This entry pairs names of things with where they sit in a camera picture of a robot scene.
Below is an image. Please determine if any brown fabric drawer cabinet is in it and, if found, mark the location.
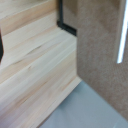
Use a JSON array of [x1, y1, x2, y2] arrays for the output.
[[56, 0, 128, 123]]

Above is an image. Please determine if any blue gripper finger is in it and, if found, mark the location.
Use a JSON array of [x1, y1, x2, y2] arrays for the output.
[[0, 32, 5, 65]]

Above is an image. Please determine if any silver metal drawer handle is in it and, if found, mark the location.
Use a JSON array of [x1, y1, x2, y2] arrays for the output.
[[116, 0, 128, 65]]

